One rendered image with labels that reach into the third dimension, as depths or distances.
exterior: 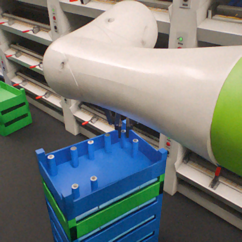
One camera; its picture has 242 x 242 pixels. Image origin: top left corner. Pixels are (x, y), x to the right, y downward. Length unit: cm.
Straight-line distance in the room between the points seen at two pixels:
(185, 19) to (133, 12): 45
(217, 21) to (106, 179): 57
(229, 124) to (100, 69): 19
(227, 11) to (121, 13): 50
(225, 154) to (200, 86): 6
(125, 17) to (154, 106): 26
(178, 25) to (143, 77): 67
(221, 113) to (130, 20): 32
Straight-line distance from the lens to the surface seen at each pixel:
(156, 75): 28
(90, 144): 80
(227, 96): 22
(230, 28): 90
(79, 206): 68
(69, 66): 41
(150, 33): 51
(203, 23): 93
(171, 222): 120
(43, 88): 187
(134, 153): 82
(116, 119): 75
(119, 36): 48
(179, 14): 95
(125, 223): 83
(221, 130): 22
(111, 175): 78
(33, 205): 130
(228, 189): 115
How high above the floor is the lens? 94
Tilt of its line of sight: 33 degrees down
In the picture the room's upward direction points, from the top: straight up
